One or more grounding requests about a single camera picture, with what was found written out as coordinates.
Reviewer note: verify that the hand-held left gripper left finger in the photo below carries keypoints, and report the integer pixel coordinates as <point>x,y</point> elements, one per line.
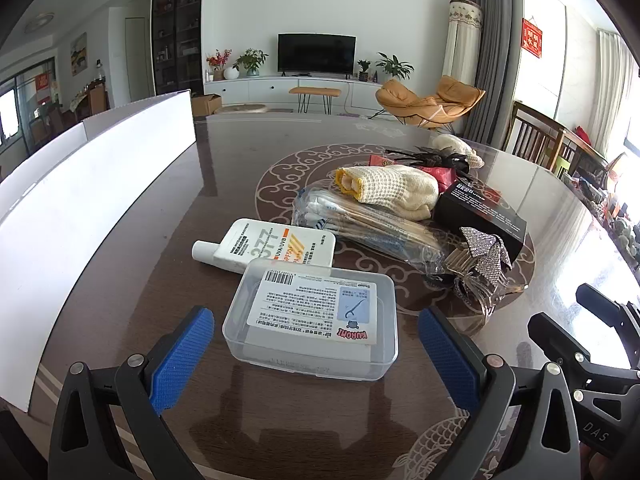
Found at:
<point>181,362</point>

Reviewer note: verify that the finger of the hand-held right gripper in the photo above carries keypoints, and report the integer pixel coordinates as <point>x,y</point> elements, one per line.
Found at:
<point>555,340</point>
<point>622,320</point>

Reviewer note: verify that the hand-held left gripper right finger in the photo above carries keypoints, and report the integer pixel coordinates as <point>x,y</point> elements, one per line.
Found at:
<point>447,360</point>

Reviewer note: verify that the clear plastic floss box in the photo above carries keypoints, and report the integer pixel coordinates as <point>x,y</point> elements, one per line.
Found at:
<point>310,310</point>

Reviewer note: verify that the white sunscreen bottle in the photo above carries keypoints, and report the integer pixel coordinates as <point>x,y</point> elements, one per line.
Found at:
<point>260,245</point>

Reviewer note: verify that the clear bag of cotton swabs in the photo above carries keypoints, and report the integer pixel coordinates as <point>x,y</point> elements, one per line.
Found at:
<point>360,225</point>

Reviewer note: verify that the clear hair claw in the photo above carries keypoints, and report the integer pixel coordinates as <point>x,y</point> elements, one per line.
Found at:
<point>480,305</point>

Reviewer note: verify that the rhinestone bow hair clip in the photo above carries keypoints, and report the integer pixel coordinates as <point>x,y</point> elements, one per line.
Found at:
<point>482,252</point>

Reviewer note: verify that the black cardboard box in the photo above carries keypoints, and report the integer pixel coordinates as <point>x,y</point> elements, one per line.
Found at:
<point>480,215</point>

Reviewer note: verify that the wooden chair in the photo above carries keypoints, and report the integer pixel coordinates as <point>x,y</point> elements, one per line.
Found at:
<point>582,155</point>
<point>525,132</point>

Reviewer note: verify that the glossy red pouch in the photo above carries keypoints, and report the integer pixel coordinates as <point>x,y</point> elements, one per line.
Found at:
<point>442,177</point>

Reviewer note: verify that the black feather hair clip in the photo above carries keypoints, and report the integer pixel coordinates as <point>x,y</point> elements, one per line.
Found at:
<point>440,157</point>

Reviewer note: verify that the red pouch with gold emblem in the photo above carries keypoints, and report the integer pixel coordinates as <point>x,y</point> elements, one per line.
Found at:
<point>382,160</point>

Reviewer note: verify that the orange lounge chair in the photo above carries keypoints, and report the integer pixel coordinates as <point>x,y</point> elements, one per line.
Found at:
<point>425,102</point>

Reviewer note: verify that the brown cardboard box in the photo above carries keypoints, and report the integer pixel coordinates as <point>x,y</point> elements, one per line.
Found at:
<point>205,105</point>

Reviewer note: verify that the beige round stool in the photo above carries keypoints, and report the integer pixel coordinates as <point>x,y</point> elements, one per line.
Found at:
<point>242,108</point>

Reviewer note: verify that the white television cabinet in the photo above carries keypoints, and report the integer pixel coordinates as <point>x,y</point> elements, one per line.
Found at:
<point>250,91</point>

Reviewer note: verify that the white round vase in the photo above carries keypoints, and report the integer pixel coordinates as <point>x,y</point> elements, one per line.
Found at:
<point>231,74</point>

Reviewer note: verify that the grey curtain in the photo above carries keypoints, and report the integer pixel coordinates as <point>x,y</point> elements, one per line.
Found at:
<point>495,50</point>

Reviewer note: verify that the large leafy potted plant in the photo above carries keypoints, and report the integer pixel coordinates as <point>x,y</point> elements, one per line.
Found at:
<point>395,65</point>

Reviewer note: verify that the orange bench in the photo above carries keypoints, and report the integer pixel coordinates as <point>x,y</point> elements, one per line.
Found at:
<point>315,91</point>

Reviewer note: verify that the small potted plant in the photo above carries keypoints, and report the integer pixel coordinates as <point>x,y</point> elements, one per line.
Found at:
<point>363,67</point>

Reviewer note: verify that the red flowers in vase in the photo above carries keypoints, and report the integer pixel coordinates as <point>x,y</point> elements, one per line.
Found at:
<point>217,60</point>

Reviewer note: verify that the white door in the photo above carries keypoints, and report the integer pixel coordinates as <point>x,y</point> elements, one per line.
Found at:
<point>135,60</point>

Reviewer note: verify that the green potted plant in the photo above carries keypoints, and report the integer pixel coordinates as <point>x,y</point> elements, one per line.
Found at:
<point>251,60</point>

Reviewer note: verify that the cream covered air conditioner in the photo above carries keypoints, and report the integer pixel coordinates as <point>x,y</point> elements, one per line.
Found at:
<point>462,40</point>

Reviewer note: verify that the framed painting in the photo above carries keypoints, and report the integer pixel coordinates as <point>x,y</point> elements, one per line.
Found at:
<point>79,54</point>

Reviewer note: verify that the dark glass cabinet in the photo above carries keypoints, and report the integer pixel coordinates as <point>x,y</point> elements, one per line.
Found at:
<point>177,30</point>

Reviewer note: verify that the black television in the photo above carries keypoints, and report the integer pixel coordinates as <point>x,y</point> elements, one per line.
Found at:
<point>317,52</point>

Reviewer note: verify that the round ceiling lamp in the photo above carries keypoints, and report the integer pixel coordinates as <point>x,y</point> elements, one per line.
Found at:
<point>40,22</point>

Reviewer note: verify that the red wall hanging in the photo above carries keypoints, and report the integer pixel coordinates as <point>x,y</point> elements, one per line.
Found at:
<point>531,37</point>

